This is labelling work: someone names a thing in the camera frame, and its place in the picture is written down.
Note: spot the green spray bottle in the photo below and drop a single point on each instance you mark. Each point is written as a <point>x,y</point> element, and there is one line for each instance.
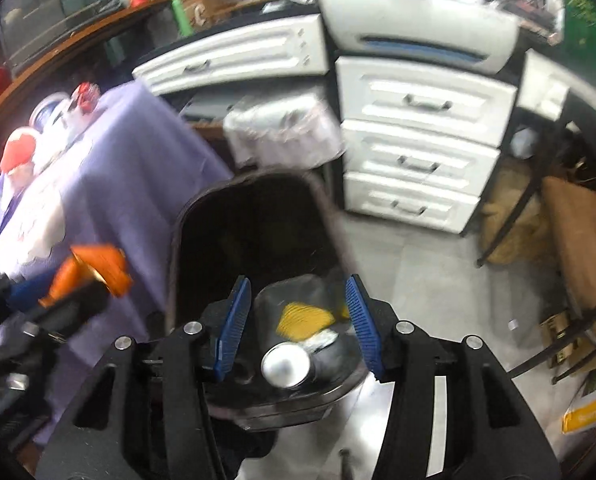
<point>182,21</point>

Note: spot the yellow packaging on floor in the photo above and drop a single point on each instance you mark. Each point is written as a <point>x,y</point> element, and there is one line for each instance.
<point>580,416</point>

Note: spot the plastic lined waste basket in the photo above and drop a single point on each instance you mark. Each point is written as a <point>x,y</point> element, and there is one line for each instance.
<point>293,130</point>

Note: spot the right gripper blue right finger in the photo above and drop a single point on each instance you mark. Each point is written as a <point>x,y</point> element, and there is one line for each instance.
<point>366,331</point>

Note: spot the white printer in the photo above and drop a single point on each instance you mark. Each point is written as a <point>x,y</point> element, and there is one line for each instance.
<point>448,32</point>

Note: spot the orange snack wrapper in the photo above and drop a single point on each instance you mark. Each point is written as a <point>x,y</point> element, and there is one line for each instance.
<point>87,263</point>

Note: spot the white three-drawer cabinet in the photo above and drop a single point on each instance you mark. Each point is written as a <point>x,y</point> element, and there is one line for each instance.
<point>421,141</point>

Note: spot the white wide drawer front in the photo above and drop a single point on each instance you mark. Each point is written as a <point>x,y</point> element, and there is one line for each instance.
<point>285,47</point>

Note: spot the green shopping bag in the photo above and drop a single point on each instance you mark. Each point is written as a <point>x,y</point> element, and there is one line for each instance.
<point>580,29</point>

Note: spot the purple floral tablecloth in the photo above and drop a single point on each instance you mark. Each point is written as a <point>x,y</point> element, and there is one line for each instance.
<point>122,183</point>

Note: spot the black brown trash bin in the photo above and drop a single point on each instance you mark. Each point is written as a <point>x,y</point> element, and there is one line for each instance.
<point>279,229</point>

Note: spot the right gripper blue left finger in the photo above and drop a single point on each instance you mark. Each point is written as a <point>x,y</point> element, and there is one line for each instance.
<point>228,339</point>

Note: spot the red white plastic bag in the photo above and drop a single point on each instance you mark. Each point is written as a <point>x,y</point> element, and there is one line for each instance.
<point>85,97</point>

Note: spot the orange wooden counter shelf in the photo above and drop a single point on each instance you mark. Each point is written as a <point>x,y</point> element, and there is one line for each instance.
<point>68,49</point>

